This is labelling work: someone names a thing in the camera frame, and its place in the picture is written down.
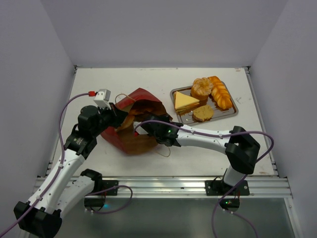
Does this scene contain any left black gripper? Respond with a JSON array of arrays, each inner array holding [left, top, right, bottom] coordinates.
[[92, 102, 128, 137]]

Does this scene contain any long orange fake bread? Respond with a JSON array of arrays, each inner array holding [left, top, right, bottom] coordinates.
[[116, 106, 152, 131]]

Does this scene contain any red paper bag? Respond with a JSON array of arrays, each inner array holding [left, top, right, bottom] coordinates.
[[101, 88, 167, 155]]

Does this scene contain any triangular fake sandwich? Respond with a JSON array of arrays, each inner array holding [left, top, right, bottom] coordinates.
[[174, 91, 200, 112]]

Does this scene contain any round fake bread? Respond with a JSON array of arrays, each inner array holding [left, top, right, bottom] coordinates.
[[191, 77, 212, 101], [192, 105, 214, 122]]

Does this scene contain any twisted fake bread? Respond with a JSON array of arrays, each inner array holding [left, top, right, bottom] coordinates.
[[208, 76, 233, 110]]

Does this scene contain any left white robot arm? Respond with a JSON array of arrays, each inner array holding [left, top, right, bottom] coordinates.
[[14, 103, 128, 238]]

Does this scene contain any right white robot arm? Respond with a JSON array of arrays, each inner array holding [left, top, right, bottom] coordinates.
[[133, 117, 261, 195]]

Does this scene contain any silver metal tray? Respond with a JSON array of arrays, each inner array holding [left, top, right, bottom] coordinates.
[[176, 94, 239, 125]]

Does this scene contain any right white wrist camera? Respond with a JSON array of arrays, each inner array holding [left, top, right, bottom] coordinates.
[[133, 121, 148, 136]]

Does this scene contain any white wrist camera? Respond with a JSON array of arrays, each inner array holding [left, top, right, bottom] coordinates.
[[88, 89, 111, 109], [133, 121, 148, 136]]

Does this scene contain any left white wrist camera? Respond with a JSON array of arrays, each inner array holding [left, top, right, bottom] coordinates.
[[88, 89, 111, 109]]

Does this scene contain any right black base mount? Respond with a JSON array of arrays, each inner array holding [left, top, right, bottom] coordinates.
[[205, 177, 250, 212]]

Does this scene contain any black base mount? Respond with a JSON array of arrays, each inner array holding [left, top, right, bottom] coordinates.
[[205, 177, 250, 212], [80, 169, 119, 211]]

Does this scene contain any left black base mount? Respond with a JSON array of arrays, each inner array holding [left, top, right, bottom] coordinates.
[[80, 169, 119, 211]]

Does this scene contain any aluminium frame rail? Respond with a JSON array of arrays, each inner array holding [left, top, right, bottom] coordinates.
[[32, 176, 292, 199]]

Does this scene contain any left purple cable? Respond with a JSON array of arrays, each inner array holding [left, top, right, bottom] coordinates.
[[0, 91, 97, 238]]

